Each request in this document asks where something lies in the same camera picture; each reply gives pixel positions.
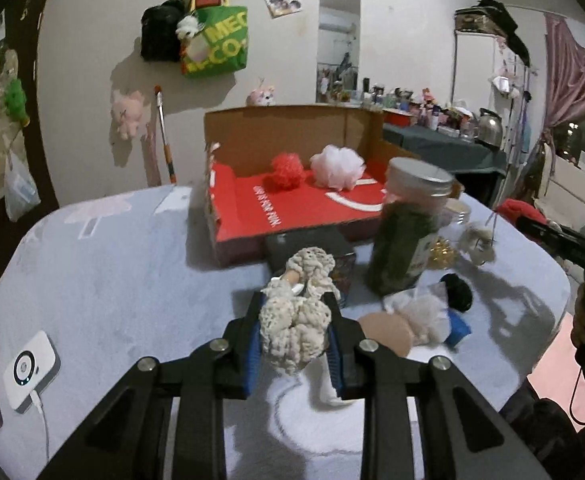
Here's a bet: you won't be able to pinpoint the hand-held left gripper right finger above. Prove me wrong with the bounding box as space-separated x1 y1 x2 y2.
322 290 553 480

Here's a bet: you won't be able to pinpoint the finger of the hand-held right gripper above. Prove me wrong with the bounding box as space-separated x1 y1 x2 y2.
516 215 585 272

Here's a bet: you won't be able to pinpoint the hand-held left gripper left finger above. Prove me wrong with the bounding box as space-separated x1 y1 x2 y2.
37 290 268 480

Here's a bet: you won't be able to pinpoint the cream crocheted scrunchie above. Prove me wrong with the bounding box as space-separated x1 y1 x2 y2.
260 247 344 406

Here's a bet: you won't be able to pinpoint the beige makeup sponge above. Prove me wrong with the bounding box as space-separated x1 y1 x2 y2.
357 312 415 358

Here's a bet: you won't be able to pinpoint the cream fuzzy scrunchie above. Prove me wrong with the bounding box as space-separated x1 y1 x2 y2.
459 225 497 266

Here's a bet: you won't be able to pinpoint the white mesh pouf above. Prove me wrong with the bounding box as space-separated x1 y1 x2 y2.
383 282 453 346

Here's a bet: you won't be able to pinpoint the black scrunchie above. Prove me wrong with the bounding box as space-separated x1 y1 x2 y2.
439 273 474 313

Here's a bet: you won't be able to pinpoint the cardboard box with red lining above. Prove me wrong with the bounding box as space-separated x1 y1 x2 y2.
203 105 465 268

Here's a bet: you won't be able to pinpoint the red bath pouf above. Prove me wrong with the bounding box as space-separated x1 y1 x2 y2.
271 152 304 191

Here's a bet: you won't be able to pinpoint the white bath pouf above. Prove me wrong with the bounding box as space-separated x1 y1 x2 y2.
309 145 366 191

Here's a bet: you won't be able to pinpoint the person's right hand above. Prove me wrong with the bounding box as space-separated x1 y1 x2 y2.
571 284 585 350

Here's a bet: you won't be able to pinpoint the red cloth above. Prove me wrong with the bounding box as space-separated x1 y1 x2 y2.
495 199 545 226

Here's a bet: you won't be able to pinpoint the white storage box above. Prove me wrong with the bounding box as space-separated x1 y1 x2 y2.
537 157 585 226

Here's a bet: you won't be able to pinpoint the colourful patterned box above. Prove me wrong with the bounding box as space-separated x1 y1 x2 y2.
265 232 358 308

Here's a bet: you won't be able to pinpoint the clear jar with gold pieces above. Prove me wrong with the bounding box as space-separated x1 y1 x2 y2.
429 197 469 268

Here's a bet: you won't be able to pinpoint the person's dark clothing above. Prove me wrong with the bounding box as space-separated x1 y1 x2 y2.
502 382 585 480

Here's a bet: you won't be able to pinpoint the metal kettle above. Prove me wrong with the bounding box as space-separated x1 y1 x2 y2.
475 107 504 148

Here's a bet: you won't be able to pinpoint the jar of green dried leaves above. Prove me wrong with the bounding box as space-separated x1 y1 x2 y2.
366 157 455 297

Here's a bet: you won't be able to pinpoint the desk with dark green cloth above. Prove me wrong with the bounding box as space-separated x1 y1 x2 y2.
382 122 508 206

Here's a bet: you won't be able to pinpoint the metal clothes rack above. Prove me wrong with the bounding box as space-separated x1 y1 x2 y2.
449 5 533 161

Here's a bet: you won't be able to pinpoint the light blue blanket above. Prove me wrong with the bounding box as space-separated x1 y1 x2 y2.
0 185 573 480

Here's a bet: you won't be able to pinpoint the pink curtain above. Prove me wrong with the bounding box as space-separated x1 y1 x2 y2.
537 12 585 148

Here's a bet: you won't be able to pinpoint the row of cosmetic bottles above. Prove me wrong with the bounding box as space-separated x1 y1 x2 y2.
359 77 473 133

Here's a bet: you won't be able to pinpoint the red container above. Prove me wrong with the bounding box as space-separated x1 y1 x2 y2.
383 109 418 127

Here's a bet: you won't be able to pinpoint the white power bank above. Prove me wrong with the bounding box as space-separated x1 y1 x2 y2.
3 331 60 414

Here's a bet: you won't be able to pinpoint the black cloth on rack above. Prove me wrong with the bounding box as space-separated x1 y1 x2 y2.
477 0 530 61

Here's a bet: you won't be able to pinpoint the patterned bag on rack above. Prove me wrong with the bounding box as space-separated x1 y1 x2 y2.
455 0 508 33

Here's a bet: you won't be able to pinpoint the small pink plush figure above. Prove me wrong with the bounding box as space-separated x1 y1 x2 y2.
246 79 278 107

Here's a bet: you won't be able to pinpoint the pink plush toy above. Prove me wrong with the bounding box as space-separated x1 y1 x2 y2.
111 89 146 141

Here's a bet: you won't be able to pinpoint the hanging plastic bags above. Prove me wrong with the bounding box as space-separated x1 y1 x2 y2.
0 47 42 221

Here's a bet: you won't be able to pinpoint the dark door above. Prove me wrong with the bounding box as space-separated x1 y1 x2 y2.
0 0 60 281

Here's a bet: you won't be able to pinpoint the green tote bag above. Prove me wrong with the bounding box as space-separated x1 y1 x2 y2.
180 0 249 78

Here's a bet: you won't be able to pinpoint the small white plush toy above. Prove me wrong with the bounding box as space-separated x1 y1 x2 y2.
175 14 203 41

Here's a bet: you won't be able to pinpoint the black hanging bag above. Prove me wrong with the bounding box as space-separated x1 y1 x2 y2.
140 0 188 63

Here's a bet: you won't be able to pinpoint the green plush toy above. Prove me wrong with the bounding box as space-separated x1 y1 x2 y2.
3 79 30 126

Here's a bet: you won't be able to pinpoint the wall mirror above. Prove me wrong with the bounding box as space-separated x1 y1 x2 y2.
315 0 362 106

